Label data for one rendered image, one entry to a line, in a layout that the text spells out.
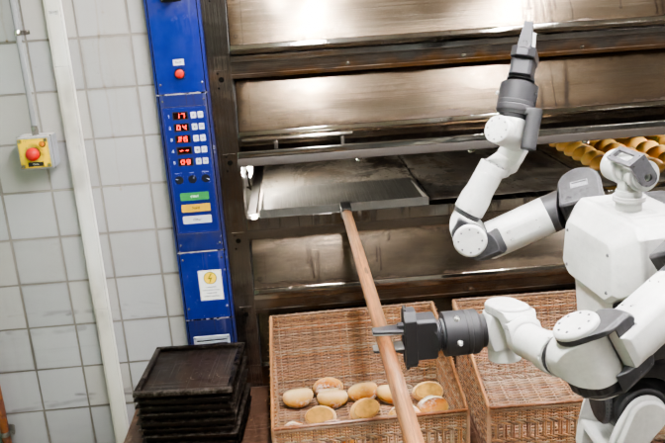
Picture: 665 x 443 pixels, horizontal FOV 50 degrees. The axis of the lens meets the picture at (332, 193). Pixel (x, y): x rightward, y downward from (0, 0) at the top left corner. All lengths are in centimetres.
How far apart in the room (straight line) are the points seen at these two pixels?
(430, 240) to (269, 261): 54
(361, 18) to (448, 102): 38
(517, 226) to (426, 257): 73
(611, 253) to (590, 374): 30
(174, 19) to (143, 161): 45
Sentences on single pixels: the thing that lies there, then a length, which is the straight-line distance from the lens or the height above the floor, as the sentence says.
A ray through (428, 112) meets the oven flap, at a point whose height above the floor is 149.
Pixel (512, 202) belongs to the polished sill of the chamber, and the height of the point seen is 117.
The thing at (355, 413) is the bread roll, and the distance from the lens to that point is 227.
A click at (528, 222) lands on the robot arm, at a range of 172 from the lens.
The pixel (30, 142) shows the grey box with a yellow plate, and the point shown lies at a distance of 231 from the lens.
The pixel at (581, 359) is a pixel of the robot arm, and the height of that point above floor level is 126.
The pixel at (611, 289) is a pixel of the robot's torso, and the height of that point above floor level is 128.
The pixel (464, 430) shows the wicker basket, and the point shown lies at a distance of 216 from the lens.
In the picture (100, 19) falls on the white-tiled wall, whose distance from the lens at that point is 228.
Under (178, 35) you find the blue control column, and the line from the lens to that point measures 221.
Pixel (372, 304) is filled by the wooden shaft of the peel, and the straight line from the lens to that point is 156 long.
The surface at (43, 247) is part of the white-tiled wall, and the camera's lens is 247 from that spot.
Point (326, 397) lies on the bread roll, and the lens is 234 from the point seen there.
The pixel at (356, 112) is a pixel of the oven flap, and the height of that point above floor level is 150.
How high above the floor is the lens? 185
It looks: 15 degrees down
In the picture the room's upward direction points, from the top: 4 degrees counter-clockwise
